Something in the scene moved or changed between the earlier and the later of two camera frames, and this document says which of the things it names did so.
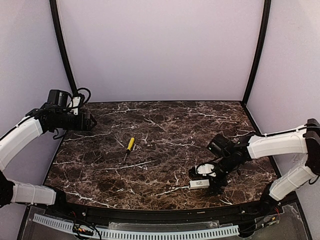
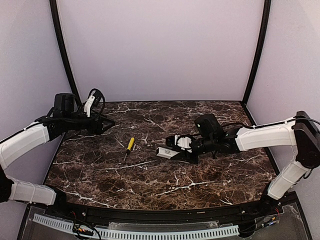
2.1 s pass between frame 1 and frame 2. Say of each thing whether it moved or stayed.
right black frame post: stayed
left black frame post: stayed
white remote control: moved
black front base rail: stayed
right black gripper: moved
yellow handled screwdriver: stayed
